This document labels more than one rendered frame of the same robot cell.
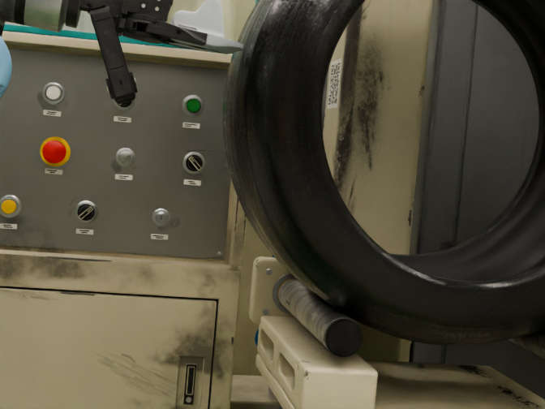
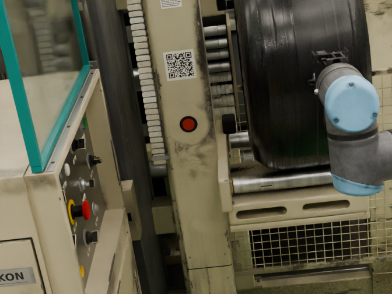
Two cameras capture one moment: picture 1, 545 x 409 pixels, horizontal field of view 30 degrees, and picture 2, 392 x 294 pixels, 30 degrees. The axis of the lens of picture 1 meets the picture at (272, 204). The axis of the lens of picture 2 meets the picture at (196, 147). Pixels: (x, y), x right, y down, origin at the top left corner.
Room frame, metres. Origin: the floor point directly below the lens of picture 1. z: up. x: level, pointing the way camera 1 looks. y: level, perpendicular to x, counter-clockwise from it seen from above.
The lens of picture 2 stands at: (1.19, 1.61, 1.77)
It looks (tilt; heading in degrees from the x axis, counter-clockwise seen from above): 24 degrees down; 283
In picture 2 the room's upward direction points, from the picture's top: 8 degrees counter-clockwise
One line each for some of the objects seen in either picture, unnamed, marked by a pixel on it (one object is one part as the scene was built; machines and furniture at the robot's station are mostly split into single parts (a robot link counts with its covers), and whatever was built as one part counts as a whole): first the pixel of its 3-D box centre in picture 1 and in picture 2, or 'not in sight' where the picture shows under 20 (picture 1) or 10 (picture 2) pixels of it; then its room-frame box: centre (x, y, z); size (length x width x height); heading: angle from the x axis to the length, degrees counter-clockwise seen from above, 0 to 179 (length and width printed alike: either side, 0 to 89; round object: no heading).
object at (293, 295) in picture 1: (315, 312); (296, 178); (1.33, -0.07, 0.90); 0.35 x 0.05 x 0.05; 9
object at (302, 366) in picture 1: (310, 360); (296, 200); (1.34, -0.07, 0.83); 0.36 x 0.09 x 0.06; 9
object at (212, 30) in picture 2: not in sight; (203, 69); (1.64, -0.55, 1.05); 0.20 x 0.15 x 0.30; 9
